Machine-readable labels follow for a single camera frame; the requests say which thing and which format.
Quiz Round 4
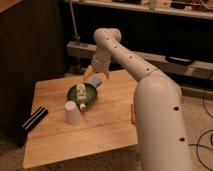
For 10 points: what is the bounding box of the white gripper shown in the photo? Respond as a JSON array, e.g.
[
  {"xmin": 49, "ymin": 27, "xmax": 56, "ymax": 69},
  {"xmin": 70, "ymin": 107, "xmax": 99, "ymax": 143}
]
[{"xmin": 83, "ymin": 53, "xmax": 110, "ymax": 80}]

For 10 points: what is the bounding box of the green ceramic bowl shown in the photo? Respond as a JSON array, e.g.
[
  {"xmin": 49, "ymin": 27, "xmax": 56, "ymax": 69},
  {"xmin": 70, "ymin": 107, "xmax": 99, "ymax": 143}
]
[{"xmin": 67, "ymin": 83, "xmax": 97, "ymax": 106}]

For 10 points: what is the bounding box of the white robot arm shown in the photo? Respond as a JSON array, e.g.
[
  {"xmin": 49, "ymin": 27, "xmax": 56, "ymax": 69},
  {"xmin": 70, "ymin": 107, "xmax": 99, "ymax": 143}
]
[{"xmin": 84, "ymin": 28, "xmax": 193, "ymax": 171}]

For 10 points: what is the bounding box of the blue sponge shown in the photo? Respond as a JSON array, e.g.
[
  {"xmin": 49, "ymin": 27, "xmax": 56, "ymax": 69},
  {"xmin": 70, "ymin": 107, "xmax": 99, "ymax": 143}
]
[{"xmin": 88, "ymin": 76, "xmax": 102, "ymax": 88}]

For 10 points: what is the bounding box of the metal pole stand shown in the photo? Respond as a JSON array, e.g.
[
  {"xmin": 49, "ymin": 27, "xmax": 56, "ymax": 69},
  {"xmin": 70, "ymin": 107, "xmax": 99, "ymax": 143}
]
[{"xmin": 69, "ymin": 0, "xmax": 85, "ymax": 74}]

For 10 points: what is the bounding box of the white plastic bottle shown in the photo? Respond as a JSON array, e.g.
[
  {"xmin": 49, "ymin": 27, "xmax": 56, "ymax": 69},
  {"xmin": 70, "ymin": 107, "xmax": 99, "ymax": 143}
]
[{"xmin": 76, "ymin": 83, "xmax": 87, "ymax": 111}]

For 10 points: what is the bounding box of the orange marker pen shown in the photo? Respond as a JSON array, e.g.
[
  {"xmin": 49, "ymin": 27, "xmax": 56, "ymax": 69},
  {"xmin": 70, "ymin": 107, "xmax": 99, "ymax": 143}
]
[{"xmin": 131, "ymin": 104, "xmax": 135, "ymax": 125}]

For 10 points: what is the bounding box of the white paper cup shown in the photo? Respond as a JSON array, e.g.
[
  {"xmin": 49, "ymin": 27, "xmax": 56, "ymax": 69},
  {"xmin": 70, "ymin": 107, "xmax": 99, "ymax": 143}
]
[{"xmin": 64, "ymin": 101, "xmax": 81, "ymax": 125}]

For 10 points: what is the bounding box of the dark cabinet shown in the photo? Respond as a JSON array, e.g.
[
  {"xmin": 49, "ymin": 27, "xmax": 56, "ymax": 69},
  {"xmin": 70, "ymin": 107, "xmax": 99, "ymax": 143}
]
[{"xmin": 0, "ymin": 0, "xmax": 65, "ymax": 146}]

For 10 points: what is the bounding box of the wooden shelf with clutter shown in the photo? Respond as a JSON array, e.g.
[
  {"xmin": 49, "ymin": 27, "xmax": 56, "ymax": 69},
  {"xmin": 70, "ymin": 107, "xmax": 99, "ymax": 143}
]
[{"xmin": 63, "ymin": 0, "xmax": 213, "ymax": 20}]

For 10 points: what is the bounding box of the black handle on rail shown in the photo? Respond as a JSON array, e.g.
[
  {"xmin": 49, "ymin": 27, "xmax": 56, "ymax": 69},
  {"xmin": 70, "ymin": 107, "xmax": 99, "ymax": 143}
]
[{"xmin": 165, "ymin": 56, "xmax": 195, "ymax": 66}]

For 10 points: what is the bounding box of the metal beam rail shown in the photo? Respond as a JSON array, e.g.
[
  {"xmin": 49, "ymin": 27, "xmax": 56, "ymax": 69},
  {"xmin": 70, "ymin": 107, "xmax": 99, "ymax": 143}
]
[{"xmin": 66, "ymin": 41, "xmax": 213, "ymax": 80}]

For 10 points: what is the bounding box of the black floor cable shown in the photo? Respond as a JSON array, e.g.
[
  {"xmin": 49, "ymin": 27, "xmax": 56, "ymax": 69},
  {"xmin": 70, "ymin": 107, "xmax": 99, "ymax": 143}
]
[{"xmin": 189, "ymin": 71, "xmax": 213, "ymax": 163}]

